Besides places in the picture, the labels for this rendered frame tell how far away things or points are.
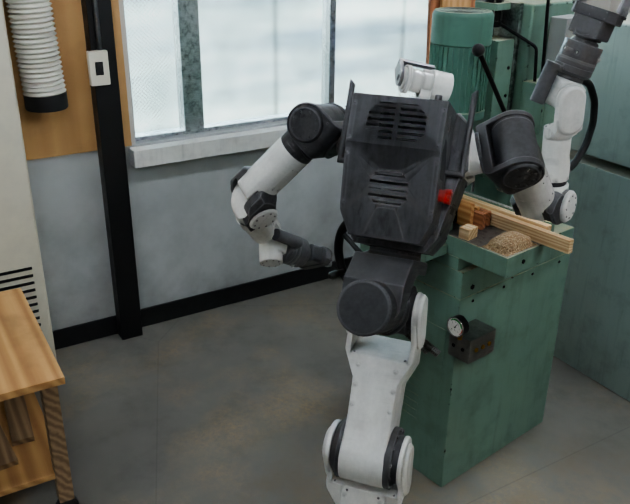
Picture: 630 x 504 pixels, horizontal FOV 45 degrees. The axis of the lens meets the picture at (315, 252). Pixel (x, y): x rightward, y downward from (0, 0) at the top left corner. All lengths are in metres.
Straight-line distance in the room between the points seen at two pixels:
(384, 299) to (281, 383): 1.69
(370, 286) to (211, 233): 2.12
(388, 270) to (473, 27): 0.91
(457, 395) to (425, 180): 1.12
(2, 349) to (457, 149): 1.54
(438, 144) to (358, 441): 0.68
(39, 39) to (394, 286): 1.79
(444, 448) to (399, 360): 0.91
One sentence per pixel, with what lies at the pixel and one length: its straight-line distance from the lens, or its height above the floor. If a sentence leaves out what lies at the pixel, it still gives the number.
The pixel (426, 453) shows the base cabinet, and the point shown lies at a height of 0.10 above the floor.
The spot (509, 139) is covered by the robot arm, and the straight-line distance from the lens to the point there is 1.64.
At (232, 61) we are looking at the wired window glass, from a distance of 3.46.
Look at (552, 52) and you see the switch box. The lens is 2.47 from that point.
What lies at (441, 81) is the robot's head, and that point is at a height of 1.42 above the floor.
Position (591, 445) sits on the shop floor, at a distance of 3.01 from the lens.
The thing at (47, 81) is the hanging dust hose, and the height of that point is 1.19.
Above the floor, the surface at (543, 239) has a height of 0.92.
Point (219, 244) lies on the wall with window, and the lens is 3.59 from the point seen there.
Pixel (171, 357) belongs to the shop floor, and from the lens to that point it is 3.35.
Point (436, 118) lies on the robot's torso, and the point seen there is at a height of 1.39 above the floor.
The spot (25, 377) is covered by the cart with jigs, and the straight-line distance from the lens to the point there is 2.36.
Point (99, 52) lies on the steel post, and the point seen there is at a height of 1.26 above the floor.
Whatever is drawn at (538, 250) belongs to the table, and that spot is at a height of 0.88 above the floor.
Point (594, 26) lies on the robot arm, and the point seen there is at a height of 1.54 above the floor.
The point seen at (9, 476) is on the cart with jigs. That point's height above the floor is 0.18.
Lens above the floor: 1.76
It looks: 24 degrees down
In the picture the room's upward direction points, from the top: 1 degrees clockwise
